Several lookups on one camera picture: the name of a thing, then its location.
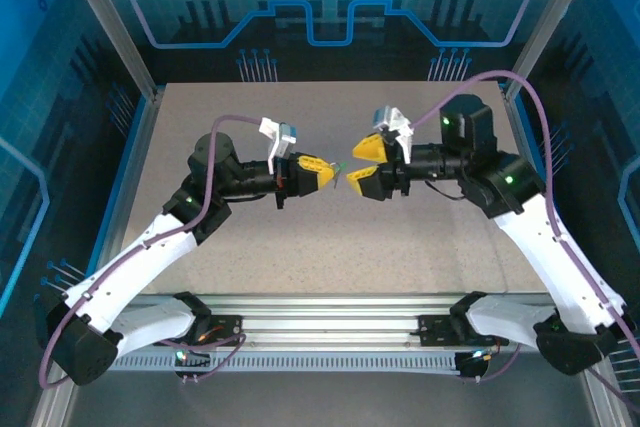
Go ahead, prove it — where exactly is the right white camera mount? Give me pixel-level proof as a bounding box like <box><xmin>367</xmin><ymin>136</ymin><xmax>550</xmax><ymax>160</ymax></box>
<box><xmin>384</xmin><ymin>109</ymin><xmax>416</xmax><ymax>165</ymax></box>

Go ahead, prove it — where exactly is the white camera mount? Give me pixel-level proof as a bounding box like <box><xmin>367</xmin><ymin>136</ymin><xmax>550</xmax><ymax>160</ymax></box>
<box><xmin>384</xmin><ymin>109</ymin><xmax>416</xmax><ymax>165</ymax></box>
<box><xmin>257</xmin><ymin>116</ymin><xmax>282</xmax><ymax>176</ymax></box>

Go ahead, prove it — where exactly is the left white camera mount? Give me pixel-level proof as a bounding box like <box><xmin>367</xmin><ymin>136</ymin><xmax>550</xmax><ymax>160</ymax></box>
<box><xmin>257</xmin><ymin>116</ymin><xmax>282</xmax><ymax>176</ymax></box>

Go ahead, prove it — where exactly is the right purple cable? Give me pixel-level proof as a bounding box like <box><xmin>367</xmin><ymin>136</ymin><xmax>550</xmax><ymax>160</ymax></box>
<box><xmin>410</xmin><ymin>70</ymin><xmax>640</xmax><ymax>406</ymax></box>

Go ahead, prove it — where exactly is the thin black cable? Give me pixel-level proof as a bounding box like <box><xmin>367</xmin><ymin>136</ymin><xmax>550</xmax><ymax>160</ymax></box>
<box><xmin>424</xmin><ymin>179</ymin><xmax>469</xmax><ymax>202</ymax></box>

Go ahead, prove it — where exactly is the aluminium frame post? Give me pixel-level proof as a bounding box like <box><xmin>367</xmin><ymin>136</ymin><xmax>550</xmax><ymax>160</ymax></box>
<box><xmin>53</xmin><ymin>0</ymin><xmax>164</xmax><ymax>101</ymax></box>
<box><xmin>504</xmin><ymin>0</ymin><xmax>600</xmax><ymax>98</ymax></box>

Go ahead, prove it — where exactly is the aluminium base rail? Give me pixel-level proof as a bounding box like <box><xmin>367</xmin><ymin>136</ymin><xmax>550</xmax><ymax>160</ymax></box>
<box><xmin>134</xmin><ymin>293</ymin><xmax>551</xmax><ymax>348</ymax></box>

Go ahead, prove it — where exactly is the grey slotted cable duct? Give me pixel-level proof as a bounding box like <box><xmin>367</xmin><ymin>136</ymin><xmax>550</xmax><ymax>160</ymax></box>
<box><xmin>107</xmin><ymin>349</ymin><xmax>469</xmax><ymax>374</ymax></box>

